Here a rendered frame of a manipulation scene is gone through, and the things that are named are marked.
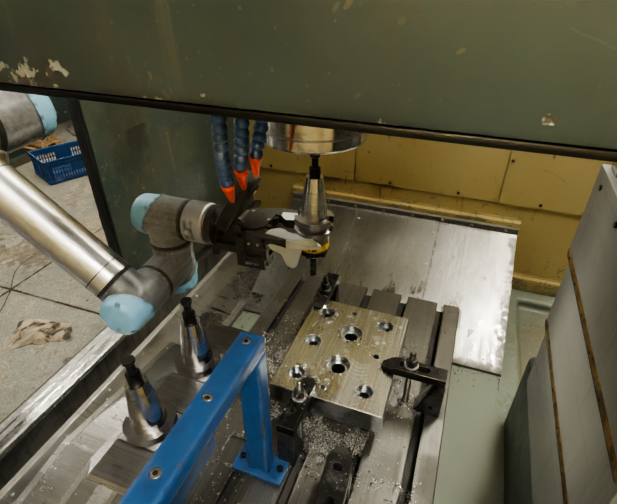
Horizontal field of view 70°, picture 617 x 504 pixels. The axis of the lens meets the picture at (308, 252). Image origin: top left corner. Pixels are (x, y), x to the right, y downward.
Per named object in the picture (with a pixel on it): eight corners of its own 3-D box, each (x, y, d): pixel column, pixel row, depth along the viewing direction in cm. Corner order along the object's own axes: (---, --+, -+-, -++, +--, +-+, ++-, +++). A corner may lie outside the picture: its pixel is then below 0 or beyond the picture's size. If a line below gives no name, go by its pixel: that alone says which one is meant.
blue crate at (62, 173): (49, 187, 399) (41, 163, 387) (33, 173, 423) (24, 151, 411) (115, 167, 436) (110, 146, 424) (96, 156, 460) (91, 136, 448)
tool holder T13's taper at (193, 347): (200, 372, 61) (193, 336, 57) (174, 362, 62) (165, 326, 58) (218, 350, 64) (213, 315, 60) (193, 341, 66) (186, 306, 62)
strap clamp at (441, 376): (376, 399, 96) (382, 350, 88) (379, 388, 99) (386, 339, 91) (438, 417, 92) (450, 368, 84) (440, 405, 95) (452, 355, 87)
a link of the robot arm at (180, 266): (142, 302, 85) (129, 254, 79) (173, 270, 94) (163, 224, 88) (179, 310, 83) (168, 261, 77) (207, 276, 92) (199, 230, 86)
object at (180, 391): (142, 401, 59) (140, 397, 58) (166, 372, 63) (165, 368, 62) (187, 417, 57) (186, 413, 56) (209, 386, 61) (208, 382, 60)
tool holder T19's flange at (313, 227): (325, 242, 69) (326, 228, 67) (289, 234, 70) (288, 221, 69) (337, 223, 74) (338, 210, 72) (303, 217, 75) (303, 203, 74)
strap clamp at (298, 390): (278, 461, 84) (274, 411, 76) (303, 407, 95) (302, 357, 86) (294, 467, 83) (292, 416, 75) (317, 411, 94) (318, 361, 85)
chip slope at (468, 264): (220, 341, 150) (211, 279, 136) (294, 243, 202) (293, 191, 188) (500, 421, 124) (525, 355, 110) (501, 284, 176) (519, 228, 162)
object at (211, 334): (188, 345, 67) (188, 341, 67) (207, 322, 71) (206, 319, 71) (229, 357, 65) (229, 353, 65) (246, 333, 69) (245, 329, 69)
